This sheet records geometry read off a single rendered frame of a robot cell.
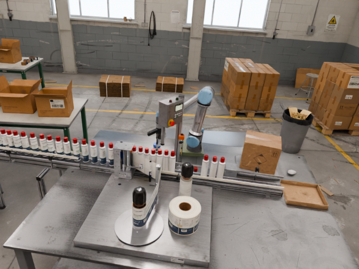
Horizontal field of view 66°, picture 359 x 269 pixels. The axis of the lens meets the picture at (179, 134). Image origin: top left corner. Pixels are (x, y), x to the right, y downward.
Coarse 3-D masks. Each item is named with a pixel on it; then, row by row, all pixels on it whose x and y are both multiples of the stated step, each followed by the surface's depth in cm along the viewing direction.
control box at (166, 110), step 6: (162, 102) 201; (168, 102) 202; (174, 102) 203; (180, 102) 206; (162, 108) 203; (168, 108) 199; (174, 108) 204; (162, 114) 205; (168, 114) 201; (162, 120) 207; (168, 120) 204; (174, 120) 209; (180, 120) 215; (168, 126) 206
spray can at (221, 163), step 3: (222, 159) 212; (219, 162) 215; (222, 162) 214; (219, 165) 216; (222, 165) 214; (219, 168) 216; (222, 168) 215; (219, 171) 217; (222, 171) 217; (219, 174) 218; (222, 174) 218; (216, 177) 222; (219, 177) 220; (222, 177) 221
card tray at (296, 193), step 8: (288, 184) 231; (296, 184) 231; (304, 184) 230; (312, 184) 229; (288, 192) 222; (296, 192) 223; (304, 192) 224; (312, 192) 224; (320, 192) 222; (288, 200) 208; (296, 200) 214; (304, 200) 215; (312, 200) 216; (320, 200) 216; (320, 208) 208
